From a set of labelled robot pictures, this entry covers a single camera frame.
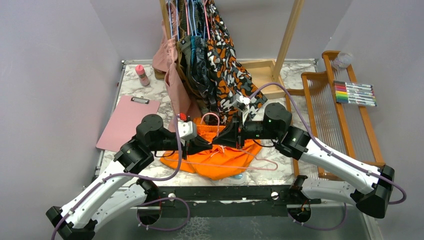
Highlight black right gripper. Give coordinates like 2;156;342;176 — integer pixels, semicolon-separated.
212;111;281;150

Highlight pink wire hanger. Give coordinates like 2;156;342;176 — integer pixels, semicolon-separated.
163;112;280;172

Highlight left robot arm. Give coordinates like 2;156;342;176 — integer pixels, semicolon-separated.
46;114;212;240

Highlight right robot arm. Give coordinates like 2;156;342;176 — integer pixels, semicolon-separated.
212;103;395;219

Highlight orange camouflage hanging shorts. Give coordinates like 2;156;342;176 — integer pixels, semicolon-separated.
205;0;258;124

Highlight dark patterned hanging shorts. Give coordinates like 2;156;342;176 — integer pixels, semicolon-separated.
175;0;226;123

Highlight pink hanging shorts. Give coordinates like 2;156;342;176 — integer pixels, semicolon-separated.
152;22;202;119

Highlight wooden clothes rack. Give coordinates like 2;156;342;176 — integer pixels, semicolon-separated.
159;0;305;99

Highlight pink clipboard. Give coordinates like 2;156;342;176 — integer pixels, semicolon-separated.
96;95;161;152

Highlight pink bottle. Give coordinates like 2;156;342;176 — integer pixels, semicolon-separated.
135;64;150;87

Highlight wooden tiered rack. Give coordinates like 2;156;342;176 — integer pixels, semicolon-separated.
288;50;385;167

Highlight pack of coloured markers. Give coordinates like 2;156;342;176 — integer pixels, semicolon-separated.
333;80;377;107

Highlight clear plastic cup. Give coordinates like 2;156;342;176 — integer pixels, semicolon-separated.
331;51;354;71

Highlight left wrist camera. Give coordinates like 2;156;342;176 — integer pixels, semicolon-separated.
177;113;198;141

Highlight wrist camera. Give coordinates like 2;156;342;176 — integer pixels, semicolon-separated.
232;94;251;126
177;113;198;141

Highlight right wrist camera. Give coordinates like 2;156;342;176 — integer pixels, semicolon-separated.
232;94;251;126

